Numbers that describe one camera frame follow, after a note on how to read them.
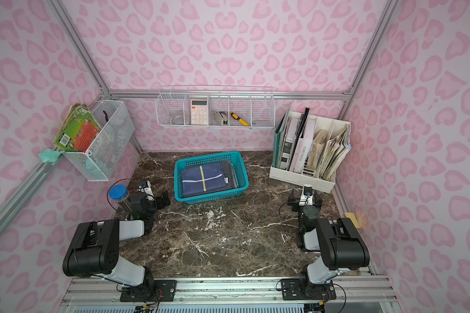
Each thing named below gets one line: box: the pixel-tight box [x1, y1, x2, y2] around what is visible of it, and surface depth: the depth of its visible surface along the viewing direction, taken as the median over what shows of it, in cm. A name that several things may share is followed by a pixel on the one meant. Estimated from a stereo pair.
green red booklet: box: [53, 103, 102, 153], surface depth 73 cm
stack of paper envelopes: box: [306, 123, 352, 181], surface depth 97 cm
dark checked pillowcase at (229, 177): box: [220, 160, 238, 191], surface depth 104 cm
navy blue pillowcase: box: [181, 162, 227, 195], surface depth 100 cm
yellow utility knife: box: [229, 111, 251, 127], surface depth 100 cm
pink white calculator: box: [190, 99, 209, 126], surface depth 97 cm
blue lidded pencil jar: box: [108, 183, 133, 214], surface depth 82 cm
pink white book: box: [289, 118, 317, 174], surface depth 95 cm
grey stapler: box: [211, 110, 229, 126], surface depth 102 cm
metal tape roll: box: [169, 115, 184, 125], surface depth 99 cm
